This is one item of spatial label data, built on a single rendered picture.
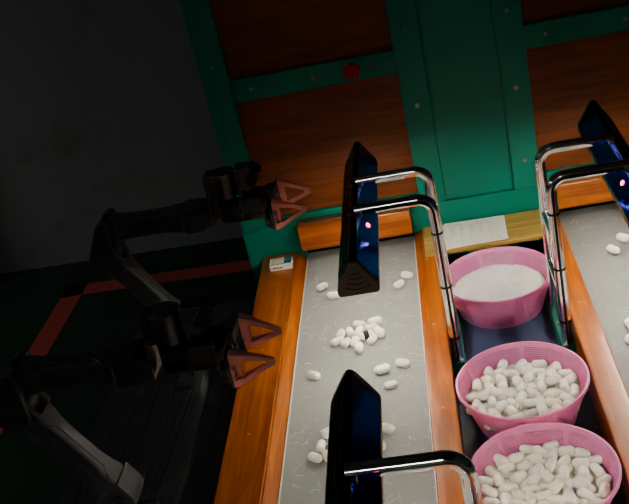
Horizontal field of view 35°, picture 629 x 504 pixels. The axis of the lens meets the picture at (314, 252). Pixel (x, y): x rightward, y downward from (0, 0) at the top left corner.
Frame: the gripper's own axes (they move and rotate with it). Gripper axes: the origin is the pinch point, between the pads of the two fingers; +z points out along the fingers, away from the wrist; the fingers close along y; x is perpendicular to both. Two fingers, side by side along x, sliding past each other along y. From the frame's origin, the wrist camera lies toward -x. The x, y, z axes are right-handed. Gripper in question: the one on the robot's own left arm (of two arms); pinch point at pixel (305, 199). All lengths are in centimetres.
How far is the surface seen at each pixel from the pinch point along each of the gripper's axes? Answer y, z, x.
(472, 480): -101, 32, -1
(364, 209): -19.2, 15.2, -4.3
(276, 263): 26.6, -16.2, 28.9
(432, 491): -63, 23, 33
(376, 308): 3.9, 10.8, 33.1
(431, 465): -101, 27, -4
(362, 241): -30.1, 14.9, -2.6
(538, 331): -5, 48, 39
